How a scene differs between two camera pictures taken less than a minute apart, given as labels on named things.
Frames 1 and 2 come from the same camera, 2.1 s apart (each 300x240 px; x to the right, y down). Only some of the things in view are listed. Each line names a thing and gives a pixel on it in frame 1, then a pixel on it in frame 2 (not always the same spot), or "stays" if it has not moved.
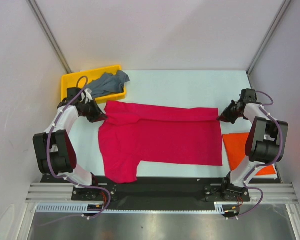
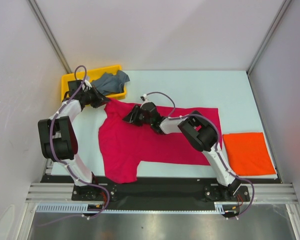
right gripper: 229,113 to 135,115
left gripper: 97,111 to 100,100
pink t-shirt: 134,133 stays
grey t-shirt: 108,83 stays
